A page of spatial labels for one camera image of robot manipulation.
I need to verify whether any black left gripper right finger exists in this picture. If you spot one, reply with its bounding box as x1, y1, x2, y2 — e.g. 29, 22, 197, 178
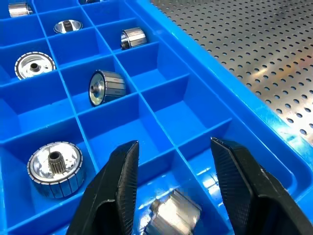
210, 137, 313, 235

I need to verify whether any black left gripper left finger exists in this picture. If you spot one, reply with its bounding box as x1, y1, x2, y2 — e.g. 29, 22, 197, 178
66, 140, 140, 235

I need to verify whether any blue compartment tray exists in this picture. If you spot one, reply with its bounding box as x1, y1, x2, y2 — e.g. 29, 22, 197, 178
0, 0, 313, 235

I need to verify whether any perforated metal tray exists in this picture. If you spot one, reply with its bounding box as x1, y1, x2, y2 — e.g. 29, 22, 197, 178
149, 0, 313, 144

